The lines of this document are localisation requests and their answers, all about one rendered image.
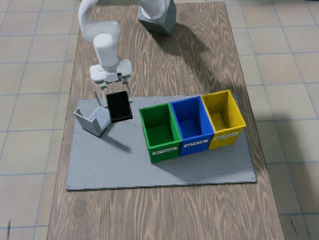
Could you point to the blue open-top bin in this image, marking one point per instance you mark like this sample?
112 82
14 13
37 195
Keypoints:
193 125

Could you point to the green open bin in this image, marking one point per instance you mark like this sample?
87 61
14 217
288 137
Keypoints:
161 133

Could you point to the yellow bin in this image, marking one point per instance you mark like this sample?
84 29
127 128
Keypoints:
224 116

